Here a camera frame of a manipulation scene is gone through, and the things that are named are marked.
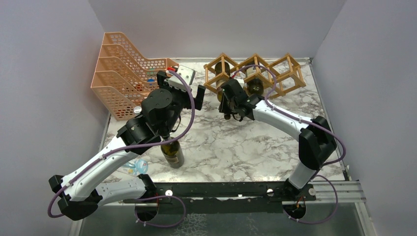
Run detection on wooden wine rack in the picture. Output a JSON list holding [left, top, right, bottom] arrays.
[[204, 53, 306, 98]]

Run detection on green wine bottle front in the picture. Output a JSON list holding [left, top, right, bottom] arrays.
[[160, 141, 184, 168]]

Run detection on small clear bottle silver cap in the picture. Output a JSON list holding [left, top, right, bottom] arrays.
[[133, 106, 142, 116]]

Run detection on plastic water bottle blue label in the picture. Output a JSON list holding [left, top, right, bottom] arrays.
[[119, 159, 149, 176]]

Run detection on green wine bottle back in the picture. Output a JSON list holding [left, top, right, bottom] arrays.
[[245, 62, 264, 96]]

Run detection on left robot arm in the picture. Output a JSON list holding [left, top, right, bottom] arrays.
[[49, 85, 206, 221]]

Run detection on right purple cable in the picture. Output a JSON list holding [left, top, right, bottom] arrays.
[[230, 64, 347, 225]]

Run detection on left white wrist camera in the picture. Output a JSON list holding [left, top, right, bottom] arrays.
[[157, 65, 196, 91]]

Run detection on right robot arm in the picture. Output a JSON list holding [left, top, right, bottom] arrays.
[[219, 79, 337, 200]]

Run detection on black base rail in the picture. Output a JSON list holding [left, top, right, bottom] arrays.
[[123, 181, 316, 214]]

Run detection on orange plastic file organizer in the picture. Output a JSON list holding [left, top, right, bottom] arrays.
[[90, 32, 178, 121]]

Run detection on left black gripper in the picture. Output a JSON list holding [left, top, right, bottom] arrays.
[[158, 71, 205, 134]]

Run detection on green wine bottle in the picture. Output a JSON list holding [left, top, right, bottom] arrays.
[[160, 141, 184, 168], [214, 61, 230, 102], [245, 62, 264, 96]]

